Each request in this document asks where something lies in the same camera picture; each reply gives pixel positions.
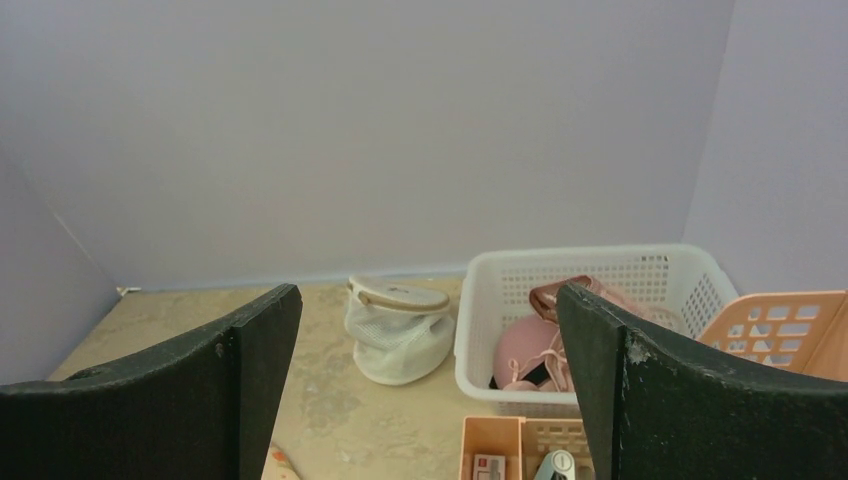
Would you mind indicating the white mesh drawstring bag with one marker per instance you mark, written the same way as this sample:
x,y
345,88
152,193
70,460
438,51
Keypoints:
x,y
401,332

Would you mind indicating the white box in organizer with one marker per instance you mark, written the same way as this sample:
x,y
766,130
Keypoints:
x,y
488,467

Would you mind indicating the orange plastic desk organizer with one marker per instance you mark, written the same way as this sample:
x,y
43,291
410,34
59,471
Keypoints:
x,y
804,332

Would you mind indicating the white plastic basket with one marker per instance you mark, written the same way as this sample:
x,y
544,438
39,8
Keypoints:
x,y
683,279

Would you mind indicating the metal corner bracket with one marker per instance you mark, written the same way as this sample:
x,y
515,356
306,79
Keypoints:
x,y
123,291

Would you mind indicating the pink satin bra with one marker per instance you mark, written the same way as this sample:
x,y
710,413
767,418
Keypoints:
x,y
543,300

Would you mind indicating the pink bra in basket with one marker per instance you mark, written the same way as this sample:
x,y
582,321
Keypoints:
x,y
530,356

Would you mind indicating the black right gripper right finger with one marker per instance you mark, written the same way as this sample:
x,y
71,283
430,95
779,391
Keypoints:
x,y
658,405

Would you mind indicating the white marker in organizer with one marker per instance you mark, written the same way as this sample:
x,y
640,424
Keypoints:
x,y
557,465

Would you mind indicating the floral mesh laundry bag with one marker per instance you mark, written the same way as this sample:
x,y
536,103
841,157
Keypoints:
x,y
278,466

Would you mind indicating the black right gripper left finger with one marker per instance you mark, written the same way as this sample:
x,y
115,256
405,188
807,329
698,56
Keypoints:
x,y
201,405

